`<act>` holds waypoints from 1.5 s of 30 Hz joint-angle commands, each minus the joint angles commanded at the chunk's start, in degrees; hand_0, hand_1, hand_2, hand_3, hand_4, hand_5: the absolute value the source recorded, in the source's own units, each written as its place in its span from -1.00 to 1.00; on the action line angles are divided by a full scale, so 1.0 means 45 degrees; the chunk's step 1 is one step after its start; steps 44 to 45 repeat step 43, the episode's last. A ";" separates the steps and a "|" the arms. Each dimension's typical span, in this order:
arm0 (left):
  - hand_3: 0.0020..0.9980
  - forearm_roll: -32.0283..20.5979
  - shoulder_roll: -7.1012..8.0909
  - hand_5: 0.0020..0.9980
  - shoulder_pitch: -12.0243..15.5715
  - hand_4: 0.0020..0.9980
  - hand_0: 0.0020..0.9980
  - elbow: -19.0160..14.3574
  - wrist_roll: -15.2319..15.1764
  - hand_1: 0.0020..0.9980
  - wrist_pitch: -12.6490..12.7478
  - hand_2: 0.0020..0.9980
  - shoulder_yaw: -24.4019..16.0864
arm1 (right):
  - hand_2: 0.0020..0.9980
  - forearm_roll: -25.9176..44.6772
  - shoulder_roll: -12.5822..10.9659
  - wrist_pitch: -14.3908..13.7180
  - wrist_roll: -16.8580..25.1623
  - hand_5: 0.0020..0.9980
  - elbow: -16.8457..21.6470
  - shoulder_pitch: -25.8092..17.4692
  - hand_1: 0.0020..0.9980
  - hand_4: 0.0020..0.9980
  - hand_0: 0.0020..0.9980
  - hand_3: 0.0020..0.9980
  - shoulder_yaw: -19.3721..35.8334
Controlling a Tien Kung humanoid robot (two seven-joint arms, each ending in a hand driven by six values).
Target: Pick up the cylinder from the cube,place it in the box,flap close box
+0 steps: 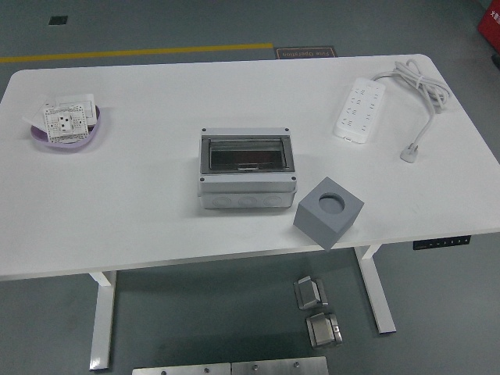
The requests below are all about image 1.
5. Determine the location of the grey junction box clear lid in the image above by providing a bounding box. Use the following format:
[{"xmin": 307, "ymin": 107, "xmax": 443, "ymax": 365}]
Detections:
[{"xmin": 197, "ymin": 127, "xmax": 298, "ymax": 211}]

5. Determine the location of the grey cube with round hole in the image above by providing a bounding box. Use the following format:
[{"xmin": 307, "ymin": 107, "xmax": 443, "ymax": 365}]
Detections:
[{"xmin": 293, "ymin": 176, "xmax": 366, "ymax": 251}]

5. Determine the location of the small metal block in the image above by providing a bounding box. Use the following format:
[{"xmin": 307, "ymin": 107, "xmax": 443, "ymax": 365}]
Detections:
[
  {"xmin": 305, "ymin": 311, "xmax": 345, "ymax": 348},
  {"xmin": 292, "ymin": 275, "xmax": 330, "ymax": 312}
]

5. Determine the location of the brown floor sign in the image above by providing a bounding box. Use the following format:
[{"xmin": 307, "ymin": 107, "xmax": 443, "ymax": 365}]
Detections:
[{"xmin": 273, "ymin": 46, "xmax": 337, "ymax": 62}]

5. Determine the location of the white table leg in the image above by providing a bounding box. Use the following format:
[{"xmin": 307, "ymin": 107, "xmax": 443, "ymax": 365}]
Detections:
[
  {"xmin": 353, "ymin": 245, "xmax": 398, "ymax": 335},
  {"xmin": 87, "ymin": 270, "xmax": 118, "ymax": 371}
]

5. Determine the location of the yellow floor tape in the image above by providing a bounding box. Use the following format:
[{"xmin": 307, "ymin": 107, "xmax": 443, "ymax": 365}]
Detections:
[{"xmin": 0, "ymin": 42, "xmax": 274, "ymax": 64}]

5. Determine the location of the purple bowl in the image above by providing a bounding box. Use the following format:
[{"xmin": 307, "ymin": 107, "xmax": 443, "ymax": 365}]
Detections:
[{"xmin": 30, "ymin": 105, "xmax": 103, "ymax": 152}]

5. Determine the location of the black table control panel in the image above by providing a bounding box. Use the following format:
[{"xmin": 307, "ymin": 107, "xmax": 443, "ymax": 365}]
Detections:
[{"xmin": 412, "ymin": 235, "xmax": 472, "ymax": 250}]

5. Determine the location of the white plastic plate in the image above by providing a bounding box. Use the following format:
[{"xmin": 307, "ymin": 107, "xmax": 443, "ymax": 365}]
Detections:
[{"xmin": 22, "ymin": 100, "xmax": 55, "ymax": 130}]

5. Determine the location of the red object with white print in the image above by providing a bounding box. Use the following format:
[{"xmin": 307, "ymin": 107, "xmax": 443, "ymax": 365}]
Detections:
[{"xmin": 478, "ymin": 7, "xmax": 500, "ymax": 59}]

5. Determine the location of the white power cord with plug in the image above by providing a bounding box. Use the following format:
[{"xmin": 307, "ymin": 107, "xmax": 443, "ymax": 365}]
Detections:
[{"xmin": 370, "ymin": 59, "xmax": 451, "ymax": 164}]

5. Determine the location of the metal base plate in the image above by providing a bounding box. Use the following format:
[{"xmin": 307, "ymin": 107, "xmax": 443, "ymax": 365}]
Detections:
[
  {"xmin": 131, "ymin": 362, "xmax": 232, "ymax": 375},
  {"xmin": 230, "ymin": 355, "xmax": 329, "ymax": 375}
]

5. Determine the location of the white wall switch panel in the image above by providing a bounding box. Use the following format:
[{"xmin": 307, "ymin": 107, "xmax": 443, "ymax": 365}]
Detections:
[{"xmin": 54, "ymin": 92, "xmax": 98, "ymax": 126}]

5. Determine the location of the white wall socket panel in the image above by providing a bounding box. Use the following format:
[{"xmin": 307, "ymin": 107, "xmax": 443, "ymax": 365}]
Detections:
[{"xmin": 41, "ymin": 105, "xmax": 88, "ymax": 142}]

